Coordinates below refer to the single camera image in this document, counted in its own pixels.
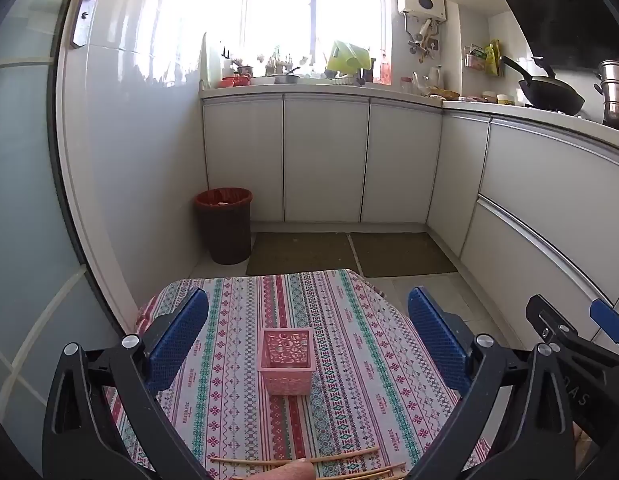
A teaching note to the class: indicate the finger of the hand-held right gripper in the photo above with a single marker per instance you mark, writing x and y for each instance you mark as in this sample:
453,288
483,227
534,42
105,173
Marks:
554,325
609,322

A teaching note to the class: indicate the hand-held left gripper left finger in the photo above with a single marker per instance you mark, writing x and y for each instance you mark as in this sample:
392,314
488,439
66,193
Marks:
179,340

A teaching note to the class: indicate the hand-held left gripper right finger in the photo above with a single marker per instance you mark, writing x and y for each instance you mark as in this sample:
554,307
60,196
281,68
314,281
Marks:
437,345

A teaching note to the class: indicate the pink plastic lattice basket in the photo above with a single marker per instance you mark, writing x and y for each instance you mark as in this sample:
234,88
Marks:
284,377

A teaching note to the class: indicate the olive floor mat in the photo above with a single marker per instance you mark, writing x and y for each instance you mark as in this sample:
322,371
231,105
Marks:
404,255
299,255

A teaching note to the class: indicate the striped patterned tablecloth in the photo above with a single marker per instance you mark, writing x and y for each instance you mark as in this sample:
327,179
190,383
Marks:
339,360

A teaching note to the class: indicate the brown trash bin red liner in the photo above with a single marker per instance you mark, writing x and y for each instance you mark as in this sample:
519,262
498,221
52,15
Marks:
223,235

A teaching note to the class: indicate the tan rounded wooden utensil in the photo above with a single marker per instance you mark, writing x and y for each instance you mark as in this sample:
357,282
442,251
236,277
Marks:
294,471

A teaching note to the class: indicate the white kitchen cabinet unit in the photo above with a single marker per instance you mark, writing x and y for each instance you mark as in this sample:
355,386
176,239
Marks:
324,160

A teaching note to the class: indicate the frosted glass sliding door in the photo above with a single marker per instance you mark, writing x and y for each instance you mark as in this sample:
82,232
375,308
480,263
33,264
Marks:
19,185

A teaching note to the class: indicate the black wok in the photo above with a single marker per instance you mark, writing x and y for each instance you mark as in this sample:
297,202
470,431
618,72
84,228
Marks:
549,95

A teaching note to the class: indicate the yellow lidded cup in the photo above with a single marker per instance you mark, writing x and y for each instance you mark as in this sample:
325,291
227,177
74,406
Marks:
505,100

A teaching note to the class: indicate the steel steamer pot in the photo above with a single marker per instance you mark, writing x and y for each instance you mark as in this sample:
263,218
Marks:
617,90

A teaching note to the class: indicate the brown woven basket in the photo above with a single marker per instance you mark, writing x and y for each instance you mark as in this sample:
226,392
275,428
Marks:
442,94

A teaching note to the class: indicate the red bowl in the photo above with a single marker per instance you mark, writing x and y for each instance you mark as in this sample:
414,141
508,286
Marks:
234,81

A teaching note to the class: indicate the white jug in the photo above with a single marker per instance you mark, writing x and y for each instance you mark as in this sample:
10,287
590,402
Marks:
435,77

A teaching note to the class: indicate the yellow packet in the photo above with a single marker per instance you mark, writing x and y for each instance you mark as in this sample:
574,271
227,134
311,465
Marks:
495,57

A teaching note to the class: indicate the white cutting board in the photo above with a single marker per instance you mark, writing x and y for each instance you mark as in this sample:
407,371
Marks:
209,62

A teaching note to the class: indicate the red bottle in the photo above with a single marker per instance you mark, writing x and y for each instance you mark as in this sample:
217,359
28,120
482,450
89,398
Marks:
384,70

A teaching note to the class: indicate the grey pan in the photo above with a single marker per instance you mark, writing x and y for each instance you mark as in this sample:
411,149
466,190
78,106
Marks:
287,79

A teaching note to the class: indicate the water heater pipes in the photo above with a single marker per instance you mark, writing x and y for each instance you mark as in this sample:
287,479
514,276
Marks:
422,40

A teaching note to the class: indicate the black range hood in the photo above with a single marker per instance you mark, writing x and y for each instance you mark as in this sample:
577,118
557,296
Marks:
564,10

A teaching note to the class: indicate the bright kitchen window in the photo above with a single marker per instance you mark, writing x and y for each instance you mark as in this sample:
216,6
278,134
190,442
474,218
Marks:
289,0

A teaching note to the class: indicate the wall rack with packets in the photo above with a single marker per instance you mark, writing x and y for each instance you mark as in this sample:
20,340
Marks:
477,61

